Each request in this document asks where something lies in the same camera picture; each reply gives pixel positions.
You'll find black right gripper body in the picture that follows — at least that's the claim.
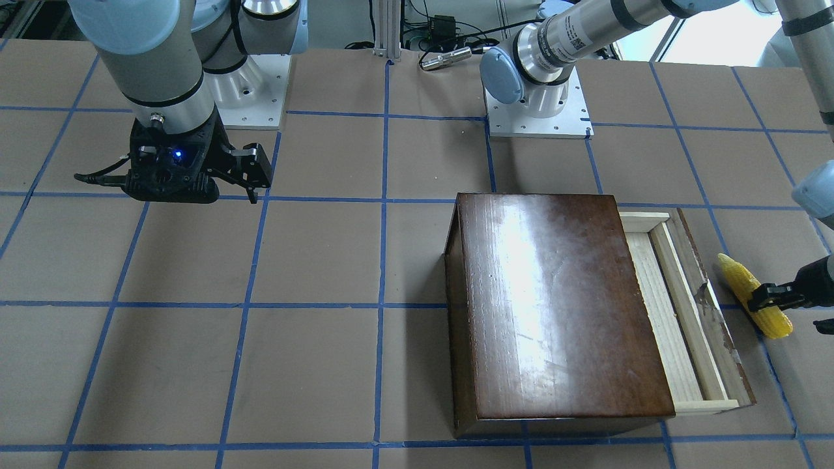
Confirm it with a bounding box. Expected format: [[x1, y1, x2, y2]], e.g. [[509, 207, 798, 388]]
[[122, 109, 242, 204]]

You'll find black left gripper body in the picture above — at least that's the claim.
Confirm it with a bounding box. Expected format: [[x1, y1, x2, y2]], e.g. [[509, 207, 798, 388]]
[[792, 255, 833, 308]]

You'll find yellow toy corn cob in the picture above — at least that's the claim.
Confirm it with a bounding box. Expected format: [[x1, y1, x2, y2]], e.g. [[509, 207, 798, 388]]
[[717, 253, 794, 339]]

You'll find dark brown wooden drawer box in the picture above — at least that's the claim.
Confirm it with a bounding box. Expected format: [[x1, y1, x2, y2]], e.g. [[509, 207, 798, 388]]
[[443, 193, 757, 438]]

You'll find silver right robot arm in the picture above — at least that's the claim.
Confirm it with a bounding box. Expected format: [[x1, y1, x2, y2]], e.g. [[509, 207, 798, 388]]
[[69, 1, 309, 204]]

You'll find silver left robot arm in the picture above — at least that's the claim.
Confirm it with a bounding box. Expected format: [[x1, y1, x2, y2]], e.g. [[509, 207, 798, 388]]
[[480, 1, 833, 339]]

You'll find black electronics box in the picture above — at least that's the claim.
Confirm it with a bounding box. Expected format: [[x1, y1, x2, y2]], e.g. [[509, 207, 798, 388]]
[[427, 14, 457, 42]]

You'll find silver metal cylinder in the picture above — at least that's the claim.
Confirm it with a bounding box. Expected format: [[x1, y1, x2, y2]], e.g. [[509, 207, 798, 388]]
[[419, 46, 472, 72]]

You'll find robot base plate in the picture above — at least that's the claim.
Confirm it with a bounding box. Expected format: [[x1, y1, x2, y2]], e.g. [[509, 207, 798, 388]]
[[205, 55, 292, 130]]

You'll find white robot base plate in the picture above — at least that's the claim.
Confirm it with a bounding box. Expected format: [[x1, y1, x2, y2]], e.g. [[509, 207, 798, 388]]
[[482, 65, 595, 139]]

